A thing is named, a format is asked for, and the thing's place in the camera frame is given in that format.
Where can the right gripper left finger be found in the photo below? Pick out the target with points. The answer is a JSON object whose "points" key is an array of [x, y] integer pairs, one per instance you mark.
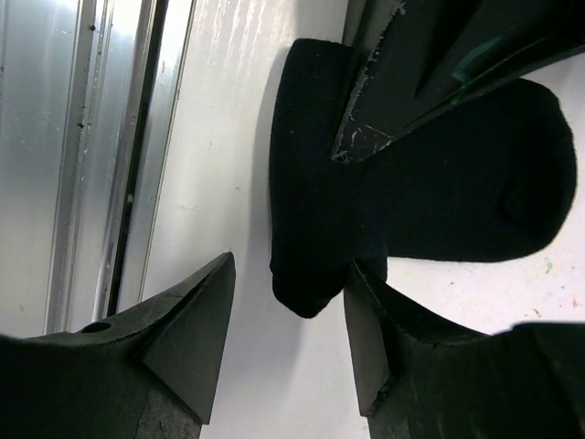
{"points": [[149, 372]]}

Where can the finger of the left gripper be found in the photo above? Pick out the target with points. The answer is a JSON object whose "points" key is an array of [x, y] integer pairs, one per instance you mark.
{"points": [[415, 60]]}

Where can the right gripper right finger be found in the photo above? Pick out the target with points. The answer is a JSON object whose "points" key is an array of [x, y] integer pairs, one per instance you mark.
{"points": [[420, 375]]}

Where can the black sock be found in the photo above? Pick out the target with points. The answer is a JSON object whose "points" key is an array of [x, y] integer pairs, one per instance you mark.
{"points": [[490, 181]]}

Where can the aluminium rail frame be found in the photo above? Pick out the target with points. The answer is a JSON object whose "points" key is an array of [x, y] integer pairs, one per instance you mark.
{"points": [[88, 97]]}

